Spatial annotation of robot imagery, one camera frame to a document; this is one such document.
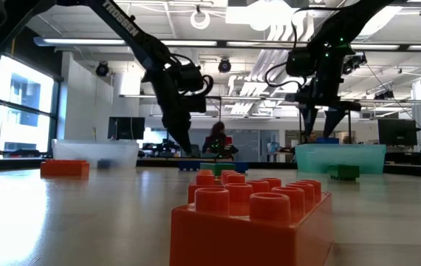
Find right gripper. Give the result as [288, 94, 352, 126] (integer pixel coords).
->
[286, 46, 363, 138]

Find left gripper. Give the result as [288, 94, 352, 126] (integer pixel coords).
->
[146, 61, 207, 155]

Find blue toy building block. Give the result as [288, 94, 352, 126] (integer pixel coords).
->
[232, 161, 250, 174]
[178, 160, 201, 172]

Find green toy building block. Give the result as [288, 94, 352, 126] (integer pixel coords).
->
[327, 163, 360, 182]
[199, 162, 236, 177]

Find orange toy building block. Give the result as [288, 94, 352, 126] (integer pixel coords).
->
[187, 168, 248, 205]
[168, 177, 335, 266]
[40, 159, 90, 178]

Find black background robot arms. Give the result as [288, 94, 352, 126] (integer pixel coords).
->
[151, 139, 180, 158]

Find red board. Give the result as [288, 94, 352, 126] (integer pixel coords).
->
[204, 135, 234, 149]

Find background robot with green lights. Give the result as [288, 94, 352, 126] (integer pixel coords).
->
[205, 138, 240, 160]

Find black computer monitor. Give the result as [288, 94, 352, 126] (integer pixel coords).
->
[107, 117, 146, 141]
[377, 117, 418, 147]

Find teal translucent plastic bin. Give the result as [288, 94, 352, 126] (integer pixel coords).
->
[294, 143, 387, 175]

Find small black ceiling rig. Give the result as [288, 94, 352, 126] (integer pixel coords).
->
[374, 89, 395, 100]

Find black round ceiling spotlight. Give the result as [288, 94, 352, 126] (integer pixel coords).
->
[95, 61, 110, 78]
[217, 58, 233, 74]

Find clear translucent plastic bin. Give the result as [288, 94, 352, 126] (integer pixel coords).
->
[51, 139, 140, 170]

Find long overhead light bar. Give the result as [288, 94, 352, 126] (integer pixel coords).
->
[32, 35, 421, 52]

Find large window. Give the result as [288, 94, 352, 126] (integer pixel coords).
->
[0, 55, 55, 158]

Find black background station frame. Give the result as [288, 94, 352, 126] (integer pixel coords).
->
[298, 98, 352, 145]
[165, 95, 223, 149]

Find black aluminium table frame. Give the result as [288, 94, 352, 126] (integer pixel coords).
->
[0, 157, 421, 180]

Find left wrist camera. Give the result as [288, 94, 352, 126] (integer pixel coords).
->
[175, 63, 215, 98]

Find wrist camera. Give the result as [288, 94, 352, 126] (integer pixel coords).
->
[175, 63, 215, 98]
[285, 50, 317, 78]

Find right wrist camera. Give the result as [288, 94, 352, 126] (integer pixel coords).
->
[285, 50, 317, 78]

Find black ceiling camera rig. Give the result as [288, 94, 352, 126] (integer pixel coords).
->
[343, 53, 369, 75]

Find white coiled cable ring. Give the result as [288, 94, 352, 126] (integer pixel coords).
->
[190, 10, 211, 30]

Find silver ventilation duct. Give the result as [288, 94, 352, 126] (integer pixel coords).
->
[357, 3, 403, 41]

